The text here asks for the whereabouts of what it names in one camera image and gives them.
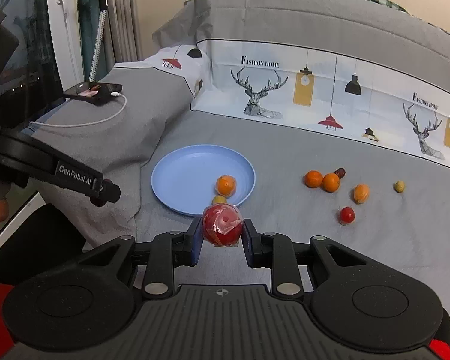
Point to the red cherry tomato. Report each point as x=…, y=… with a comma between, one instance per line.
x=347, y=215

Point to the orange mandarin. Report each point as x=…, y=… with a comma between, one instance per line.
x=314, y=179
x=331, y=182
x=225, y=185

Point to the green checked cloth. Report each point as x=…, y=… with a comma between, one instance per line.
x=378, y=2

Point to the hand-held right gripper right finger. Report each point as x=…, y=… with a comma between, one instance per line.
x=247, y=248

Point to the small yellow-green fruit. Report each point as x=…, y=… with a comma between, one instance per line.
x=399, y=186

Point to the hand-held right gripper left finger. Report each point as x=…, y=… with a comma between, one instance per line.
x=197, y=245

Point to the grey deer-print blanket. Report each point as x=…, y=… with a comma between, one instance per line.
x=322, y=63

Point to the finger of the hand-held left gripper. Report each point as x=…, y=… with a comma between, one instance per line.
x=108, y=192

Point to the grey pleated curtain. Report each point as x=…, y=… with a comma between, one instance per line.
x=123, y=15

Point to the blue round plate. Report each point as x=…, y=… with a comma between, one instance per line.
x=187, y=180

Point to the white window frame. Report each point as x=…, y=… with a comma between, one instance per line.
x=62, y=26

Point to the dark red date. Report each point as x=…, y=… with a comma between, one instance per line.
x=341, y=172

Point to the red fruit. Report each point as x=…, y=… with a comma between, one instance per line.
x=222, y=225

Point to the small yellow fruit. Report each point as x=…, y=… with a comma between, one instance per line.
x=219, y=199

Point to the black smartphone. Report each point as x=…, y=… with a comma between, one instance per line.
x=93, y=92

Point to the orange fruit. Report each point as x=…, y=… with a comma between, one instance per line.
x=361, y=193

